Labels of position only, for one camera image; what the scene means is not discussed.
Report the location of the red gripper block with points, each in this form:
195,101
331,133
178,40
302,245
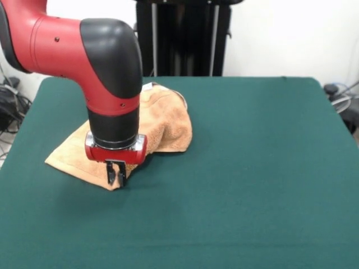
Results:
117,155

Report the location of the tan terry towel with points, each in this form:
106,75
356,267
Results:
168,120

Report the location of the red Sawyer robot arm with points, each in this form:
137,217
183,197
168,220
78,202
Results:
84,61

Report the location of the dark green table cloth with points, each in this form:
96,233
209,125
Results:
224,168

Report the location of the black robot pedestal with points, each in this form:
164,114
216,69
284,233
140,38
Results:
182,42

